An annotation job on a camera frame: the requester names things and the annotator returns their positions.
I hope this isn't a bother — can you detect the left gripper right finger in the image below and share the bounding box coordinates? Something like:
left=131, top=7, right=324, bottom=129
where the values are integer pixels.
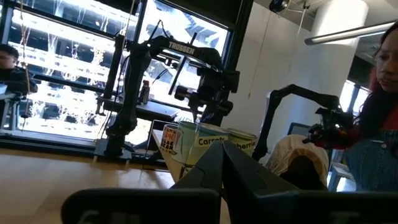
left=222, top=140, right=398, bottom=224

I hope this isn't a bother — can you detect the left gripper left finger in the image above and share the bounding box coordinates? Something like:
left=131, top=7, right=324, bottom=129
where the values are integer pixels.
left=61, top=140, right=224, bottom=224

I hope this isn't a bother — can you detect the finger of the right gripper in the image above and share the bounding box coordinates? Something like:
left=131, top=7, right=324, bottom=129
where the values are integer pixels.
left=189, top=100, right=206, bottom=123
left=213, top=110, right=234, bottom=127

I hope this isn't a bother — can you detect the can with blue yellow label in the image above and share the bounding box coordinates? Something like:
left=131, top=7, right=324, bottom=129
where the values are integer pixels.
left=172, top=121, right=231, bottom=167

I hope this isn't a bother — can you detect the tin can with pale label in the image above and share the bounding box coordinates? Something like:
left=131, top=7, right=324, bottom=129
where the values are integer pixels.
left=226, top=128, right=259, bottom=157

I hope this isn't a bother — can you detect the black side desk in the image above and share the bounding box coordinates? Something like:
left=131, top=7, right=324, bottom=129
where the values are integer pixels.
left=95, top=95, right=182, bottom=123

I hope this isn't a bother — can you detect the dark bottle with red cap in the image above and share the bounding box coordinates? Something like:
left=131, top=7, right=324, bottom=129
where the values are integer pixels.
left=138, top=80, right=151, bottom=105

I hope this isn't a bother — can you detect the beige cloth bundle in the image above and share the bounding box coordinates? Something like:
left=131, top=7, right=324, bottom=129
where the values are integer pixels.
left=266, top=134, right=330, bottom=191

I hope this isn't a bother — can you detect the hanging ceiling light bar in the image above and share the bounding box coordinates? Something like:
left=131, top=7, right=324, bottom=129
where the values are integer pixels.
left=304, top=20, right=398, bottom=47

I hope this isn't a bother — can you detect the person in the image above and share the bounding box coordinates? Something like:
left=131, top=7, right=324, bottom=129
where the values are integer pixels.
left=306, top=20, right=398, bottom=192
left=0, top=43, right=39, bottom=96

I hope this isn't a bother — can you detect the thin hanging ceiling cable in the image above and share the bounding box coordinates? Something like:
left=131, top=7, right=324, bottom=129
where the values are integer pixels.
left=247, top=9, right=274, bottom=100

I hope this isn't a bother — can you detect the black aluminium table frame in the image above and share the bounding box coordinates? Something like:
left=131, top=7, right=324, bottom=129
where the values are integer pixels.
left=0, top=130, right=169, bottom=171

